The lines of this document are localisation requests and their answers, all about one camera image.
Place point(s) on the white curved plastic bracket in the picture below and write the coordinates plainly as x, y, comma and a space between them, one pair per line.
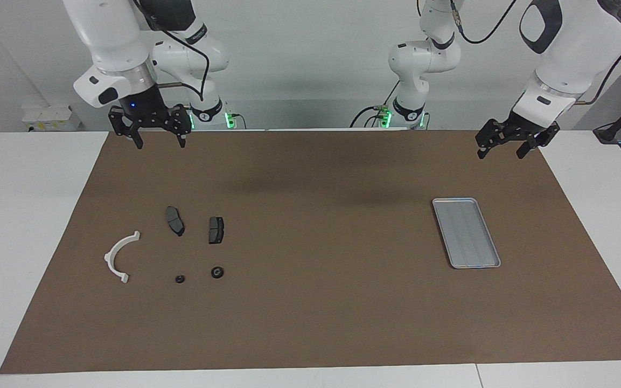
112, 257

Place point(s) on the white power strip box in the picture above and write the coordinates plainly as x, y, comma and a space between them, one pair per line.
51, 118

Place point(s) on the curved dark grey brake pad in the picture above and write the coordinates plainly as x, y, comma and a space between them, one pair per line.
174, 220

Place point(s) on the brown table mat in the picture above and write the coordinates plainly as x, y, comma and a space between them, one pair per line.
310, 302

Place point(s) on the large black bearing gear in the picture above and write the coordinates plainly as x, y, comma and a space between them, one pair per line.
217, 272

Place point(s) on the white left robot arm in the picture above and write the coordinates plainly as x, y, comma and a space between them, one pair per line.
574, 48

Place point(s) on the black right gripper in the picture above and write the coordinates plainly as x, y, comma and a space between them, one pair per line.
146, 110

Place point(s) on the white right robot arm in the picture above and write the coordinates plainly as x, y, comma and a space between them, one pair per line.
111, 32

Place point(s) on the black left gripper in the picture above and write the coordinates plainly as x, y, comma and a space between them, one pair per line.
520, 128

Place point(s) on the rectangular dark grey brake pad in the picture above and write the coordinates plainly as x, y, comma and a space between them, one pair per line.
216, 230

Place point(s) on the silver metal tray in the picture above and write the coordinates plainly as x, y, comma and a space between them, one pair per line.
466, 233

